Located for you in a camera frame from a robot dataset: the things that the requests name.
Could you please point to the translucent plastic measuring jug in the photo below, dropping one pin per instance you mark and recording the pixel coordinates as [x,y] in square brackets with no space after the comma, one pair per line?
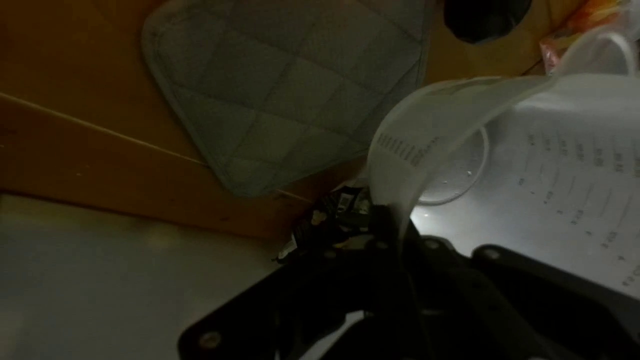
[566,166]

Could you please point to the black yellow snack bag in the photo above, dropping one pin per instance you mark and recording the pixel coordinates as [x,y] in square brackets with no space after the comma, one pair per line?
[333,211]

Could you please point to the small black round object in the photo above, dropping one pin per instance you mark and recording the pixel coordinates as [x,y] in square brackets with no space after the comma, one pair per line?
[486,17]

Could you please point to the grey quilted pot holder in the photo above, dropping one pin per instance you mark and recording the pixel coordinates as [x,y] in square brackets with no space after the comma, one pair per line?
[286,87]

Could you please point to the orange clear plastic packet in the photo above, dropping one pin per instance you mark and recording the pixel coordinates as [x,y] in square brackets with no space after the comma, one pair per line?
[586,19]

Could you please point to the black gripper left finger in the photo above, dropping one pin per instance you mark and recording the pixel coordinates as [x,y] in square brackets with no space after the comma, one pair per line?
[301,300]

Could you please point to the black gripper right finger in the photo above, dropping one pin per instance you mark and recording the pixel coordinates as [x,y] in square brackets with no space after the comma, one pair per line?
[533,312]

